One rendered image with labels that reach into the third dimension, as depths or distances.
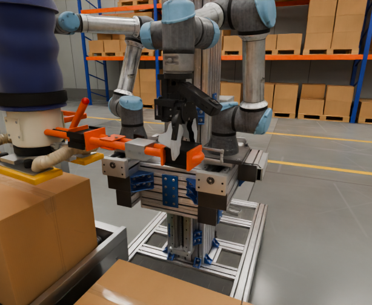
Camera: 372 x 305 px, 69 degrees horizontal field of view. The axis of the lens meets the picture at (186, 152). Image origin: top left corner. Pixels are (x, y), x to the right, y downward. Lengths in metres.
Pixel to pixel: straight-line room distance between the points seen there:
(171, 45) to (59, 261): 1.00
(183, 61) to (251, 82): 0.52
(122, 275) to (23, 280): 0.38
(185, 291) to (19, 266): 0.63
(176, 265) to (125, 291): 0.66
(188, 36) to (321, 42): 7.24
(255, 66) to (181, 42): 0.51
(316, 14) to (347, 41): 0.96
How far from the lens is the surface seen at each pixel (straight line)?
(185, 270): 1.85
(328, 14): 7.91
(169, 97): 0.69
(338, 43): 7.87
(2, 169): 1.09
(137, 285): 1.30
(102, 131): 0.91
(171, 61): 0.65
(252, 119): 1.16
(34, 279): 1.29
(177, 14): 0.66
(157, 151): 0.72
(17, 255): 1.19
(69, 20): 1.33
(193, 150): 0.67
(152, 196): 1.48
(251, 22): 1.07
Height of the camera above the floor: 1.44
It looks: 18 degrees down
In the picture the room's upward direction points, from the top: straight up
